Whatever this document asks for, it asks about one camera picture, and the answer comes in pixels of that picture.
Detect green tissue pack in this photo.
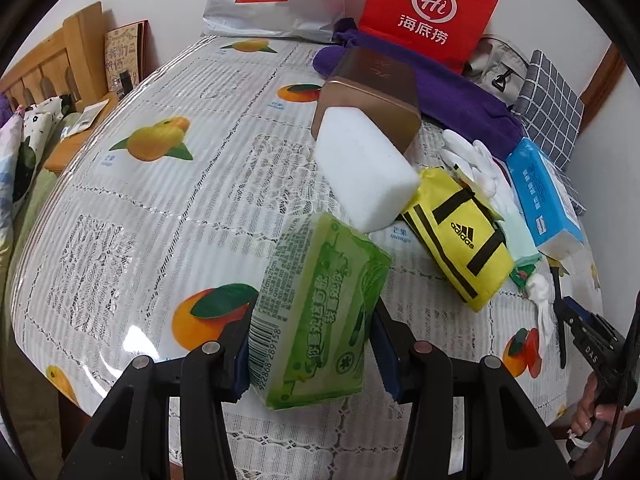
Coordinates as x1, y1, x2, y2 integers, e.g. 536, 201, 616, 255
248, 211, 392, 410

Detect yellow Adidas pouch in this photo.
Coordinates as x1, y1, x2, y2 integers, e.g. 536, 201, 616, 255
401, 168, 514, 312

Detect white work gloves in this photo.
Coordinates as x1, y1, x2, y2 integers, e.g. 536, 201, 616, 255
440, 129, 555, 350

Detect white sponge block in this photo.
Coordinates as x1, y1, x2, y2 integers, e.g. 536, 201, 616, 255
314, 107, 420, 233

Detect person's right hand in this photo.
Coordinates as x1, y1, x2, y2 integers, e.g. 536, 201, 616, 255
570, 373, 624, 442

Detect blue tissue box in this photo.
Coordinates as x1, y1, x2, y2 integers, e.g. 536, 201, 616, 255
506, 138, 585, 260

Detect fruit print tablecloth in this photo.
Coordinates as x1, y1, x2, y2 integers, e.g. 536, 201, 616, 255
10, 38, 538, 479

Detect colourful quilt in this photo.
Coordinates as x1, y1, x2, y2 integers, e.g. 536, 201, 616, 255
1, 94, 73, 280

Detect grey checked cushion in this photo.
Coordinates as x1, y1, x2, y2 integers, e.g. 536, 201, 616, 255
512, 49, 586, 216

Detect wooden nightstand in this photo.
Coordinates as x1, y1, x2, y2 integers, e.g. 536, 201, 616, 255
43, 92, 117, 176

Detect purple towel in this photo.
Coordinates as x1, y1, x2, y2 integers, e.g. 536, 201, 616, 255
312, 18, 524, 160

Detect white packet on nightstand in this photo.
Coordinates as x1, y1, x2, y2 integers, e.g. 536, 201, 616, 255
66, 100, 110, 136

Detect beige grey backpack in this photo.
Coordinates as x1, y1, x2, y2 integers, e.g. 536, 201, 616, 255
462, 35, 528, 107

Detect small dark bottle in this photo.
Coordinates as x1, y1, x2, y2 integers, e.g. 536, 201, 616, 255
118, 70, 134, 98

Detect wooden bed headboard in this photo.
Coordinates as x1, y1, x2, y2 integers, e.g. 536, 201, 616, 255
1, 2, 107, 107

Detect dark gold tin box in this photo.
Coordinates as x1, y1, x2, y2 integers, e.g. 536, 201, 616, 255
311, 47, 422, 154

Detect patterned notebook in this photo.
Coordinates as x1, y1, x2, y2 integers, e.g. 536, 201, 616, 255
104, 20, 149, 92

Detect red Haidilao paper bag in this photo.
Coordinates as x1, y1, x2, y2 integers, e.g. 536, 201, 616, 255
358, 0, 499, 74

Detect black watch strap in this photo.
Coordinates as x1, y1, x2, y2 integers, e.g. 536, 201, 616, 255
548, 259, 569, 370

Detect brown wooden door frame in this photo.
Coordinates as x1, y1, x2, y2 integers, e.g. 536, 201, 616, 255
579, 44, 626, 134

